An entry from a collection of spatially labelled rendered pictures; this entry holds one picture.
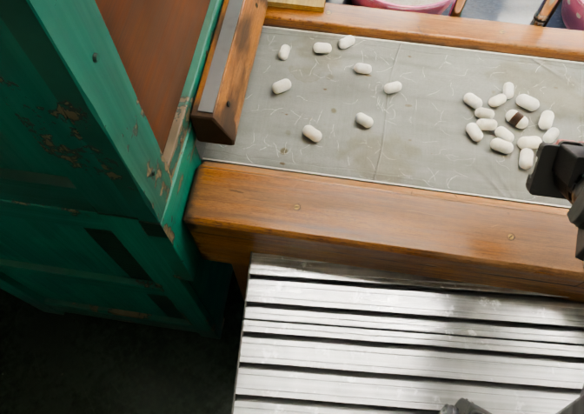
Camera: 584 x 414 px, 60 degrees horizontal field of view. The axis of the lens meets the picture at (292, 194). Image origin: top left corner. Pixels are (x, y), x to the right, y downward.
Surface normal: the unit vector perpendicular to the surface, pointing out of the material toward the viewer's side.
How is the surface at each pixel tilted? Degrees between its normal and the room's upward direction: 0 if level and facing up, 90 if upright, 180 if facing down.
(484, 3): 0
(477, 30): 0
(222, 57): 0
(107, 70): 90
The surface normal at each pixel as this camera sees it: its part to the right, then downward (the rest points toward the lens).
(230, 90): 0.91, -0.07
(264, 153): 0.00, -0.44
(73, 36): 0.99, 0.14
